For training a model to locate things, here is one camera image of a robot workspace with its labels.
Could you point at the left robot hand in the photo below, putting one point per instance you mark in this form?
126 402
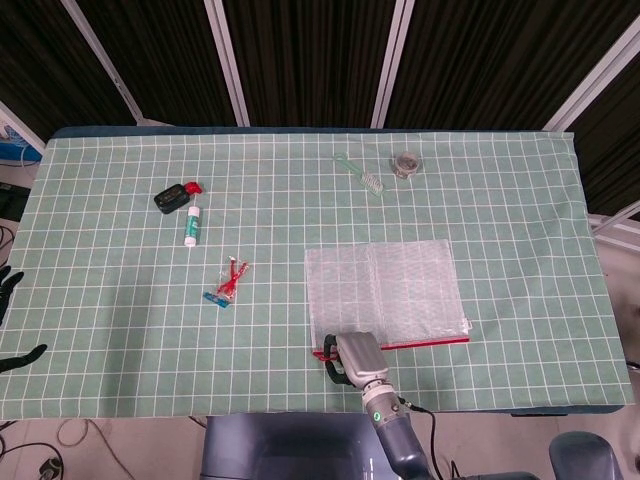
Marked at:
6 285

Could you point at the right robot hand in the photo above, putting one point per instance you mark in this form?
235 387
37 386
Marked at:
360 357

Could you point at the white mesh zipper pouch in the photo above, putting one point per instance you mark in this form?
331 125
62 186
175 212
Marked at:
390 295

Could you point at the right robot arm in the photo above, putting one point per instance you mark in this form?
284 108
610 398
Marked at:
395 435

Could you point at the grey-blue robot shoulder cover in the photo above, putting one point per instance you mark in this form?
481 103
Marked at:
585 455

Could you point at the green grid-patterned table mat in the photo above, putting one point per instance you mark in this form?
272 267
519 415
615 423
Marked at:
250 350

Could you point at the grey-blue robot torso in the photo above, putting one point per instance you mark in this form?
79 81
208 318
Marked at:
290 447

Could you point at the blue white board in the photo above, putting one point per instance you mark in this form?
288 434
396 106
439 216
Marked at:
17 140

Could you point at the red pins in plastic packet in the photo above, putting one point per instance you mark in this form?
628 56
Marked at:
231 282

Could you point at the green brush white bristles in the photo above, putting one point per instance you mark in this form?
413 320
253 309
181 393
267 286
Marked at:
371 181

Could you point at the black bottle with red cap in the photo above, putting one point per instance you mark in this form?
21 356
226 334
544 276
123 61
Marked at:
172 198

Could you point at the white green glue stick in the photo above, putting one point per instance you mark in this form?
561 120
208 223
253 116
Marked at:
192 226

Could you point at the clear jar of paper clips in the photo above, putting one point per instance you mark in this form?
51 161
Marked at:
406 164

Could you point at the white partition post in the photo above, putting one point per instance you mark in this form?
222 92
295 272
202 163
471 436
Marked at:
227 60
595 80
107 70
395 60

